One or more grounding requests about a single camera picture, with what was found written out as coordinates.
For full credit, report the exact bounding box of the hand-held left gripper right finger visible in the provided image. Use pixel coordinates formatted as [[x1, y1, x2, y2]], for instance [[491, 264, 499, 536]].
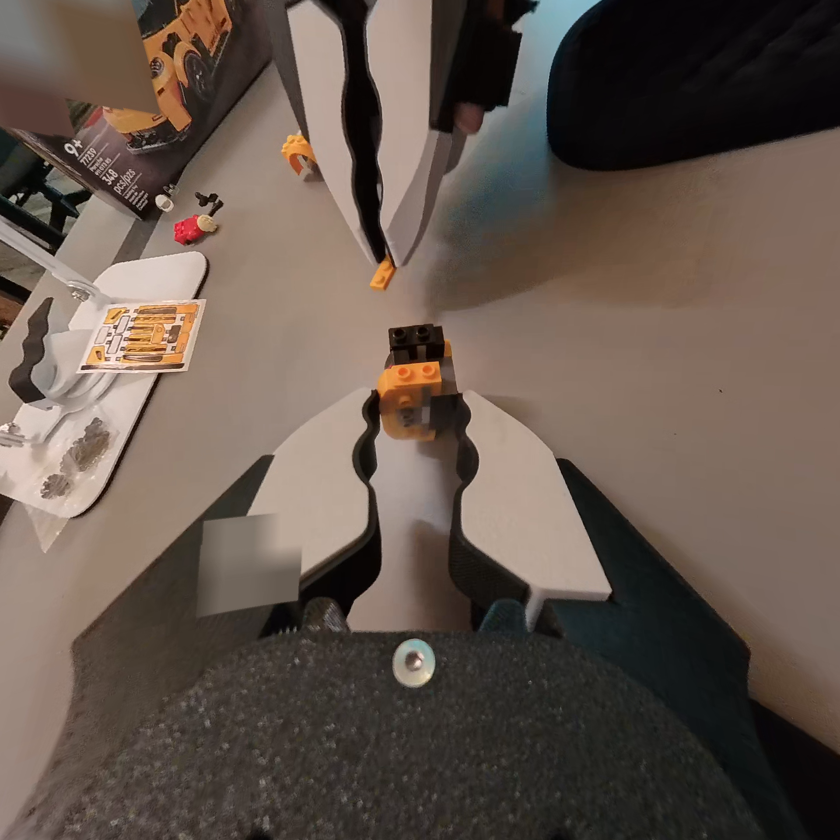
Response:
[[448, 389, 613, 631]]

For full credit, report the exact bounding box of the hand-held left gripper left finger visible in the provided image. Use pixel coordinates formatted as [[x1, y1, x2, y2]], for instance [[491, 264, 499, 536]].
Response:
[[248, 387, 383, 609]]

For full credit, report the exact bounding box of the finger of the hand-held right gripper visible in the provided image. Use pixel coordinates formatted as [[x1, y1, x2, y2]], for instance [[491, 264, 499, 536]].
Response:
[[366, 0, 468, 268], [287, 0, 387, 263]]

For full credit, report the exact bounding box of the orange grey lego assembly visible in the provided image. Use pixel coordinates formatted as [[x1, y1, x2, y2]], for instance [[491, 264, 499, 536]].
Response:
[[375, 323, 462, 445]]

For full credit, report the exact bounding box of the black orange lego chassis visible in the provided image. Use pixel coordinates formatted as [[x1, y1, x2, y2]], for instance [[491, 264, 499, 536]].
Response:
[[281, 131, 324, 182]]

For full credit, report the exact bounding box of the lego set box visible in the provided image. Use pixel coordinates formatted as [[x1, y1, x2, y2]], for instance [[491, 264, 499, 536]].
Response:
[[0, 0, 274, 221]]

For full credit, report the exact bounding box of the lego sticker sheet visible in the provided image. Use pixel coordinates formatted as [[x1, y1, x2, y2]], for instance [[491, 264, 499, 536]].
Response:
[[76, 298, 207, 375]]

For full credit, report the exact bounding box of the white book stand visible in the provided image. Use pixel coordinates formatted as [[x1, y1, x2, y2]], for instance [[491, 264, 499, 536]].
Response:
[[0, 220, 210, 519]]

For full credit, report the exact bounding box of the plastic bag of black parts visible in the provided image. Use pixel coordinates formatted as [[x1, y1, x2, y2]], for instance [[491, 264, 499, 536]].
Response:
[[0, 415, 123, 553]]

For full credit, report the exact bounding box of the black office chair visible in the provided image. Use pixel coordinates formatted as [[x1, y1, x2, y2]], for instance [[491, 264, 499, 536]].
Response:
[[0, 126, 94, 255]]

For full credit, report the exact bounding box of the black oval pad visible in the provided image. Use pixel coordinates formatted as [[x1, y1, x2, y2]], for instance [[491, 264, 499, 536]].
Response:
[[546, 0, 840, 173]]

